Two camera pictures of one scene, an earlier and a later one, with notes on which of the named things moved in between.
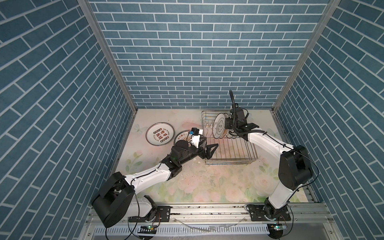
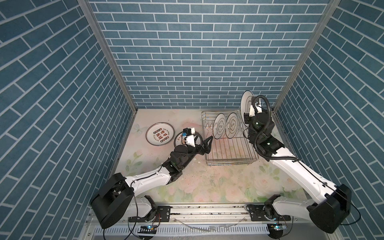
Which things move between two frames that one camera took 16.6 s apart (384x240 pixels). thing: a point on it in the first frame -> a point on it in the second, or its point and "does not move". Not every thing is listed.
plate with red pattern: x=160 y=133 does not move
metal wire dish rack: x=229 y=151 does not move
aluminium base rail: x=235 y=213 does not move
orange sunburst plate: x=219 y=125 -> x=178 y=140
